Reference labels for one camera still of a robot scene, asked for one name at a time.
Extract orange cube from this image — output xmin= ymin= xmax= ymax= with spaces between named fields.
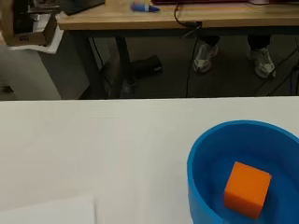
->
xmin=222 ymin=161 xmax=273 ymax=220

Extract black object under desk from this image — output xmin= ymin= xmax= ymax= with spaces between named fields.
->
xmin=128 ymin=54 xmax=164 ymax=79

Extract blue round tub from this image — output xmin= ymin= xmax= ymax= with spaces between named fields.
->
xmin=186 ymin=119 xmax=299 ymax=224

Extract person's right foot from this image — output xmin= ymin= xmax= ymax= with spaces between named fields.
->
xmin=192 ymin=35 xmax=221 ymax=75

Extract person's foot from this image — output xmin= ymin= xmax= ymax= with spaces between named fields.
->
xmin=247 ymin=35 xmax=277 ymax=79
xmin=192 ymin=35 xmax=221 ymax=75

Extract wooden desk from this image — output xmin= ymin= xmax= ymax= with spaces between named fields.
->
xmin=57 ymin=0 xmax=299 ymax=101

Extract blue object on desk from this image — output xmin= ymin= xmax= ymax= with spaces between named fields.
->
xmin=130 ymin=1 xmax=162 ymax=14

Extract person's left foot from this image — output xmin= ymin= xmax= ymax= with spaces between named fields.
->
xmin=247 ymin=35 xmax=277 ymax=79

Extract dark laptop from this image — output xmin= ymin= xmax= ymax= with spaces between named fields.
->
xmin=61 ymin=0 xmax=107 ymax=16

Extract grey cabinet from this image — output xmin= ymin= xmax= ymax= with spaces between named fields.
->
xmin=0 ymin=44 xmax=63 ymax=102

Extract brown cardboard box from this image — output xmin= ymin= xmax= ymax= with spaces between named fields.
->
xmin=0 ymin=0 xmax=59 ymax=49

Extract black hanging cable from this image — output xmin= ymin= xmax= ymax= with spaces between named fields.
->
xmin=173 ymin=2 xmax=204 ymax=99

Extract dark floor cables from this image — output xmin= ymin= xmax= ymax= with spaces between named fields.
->
xmin=254 ymin=36 xmax=299 ymax=97

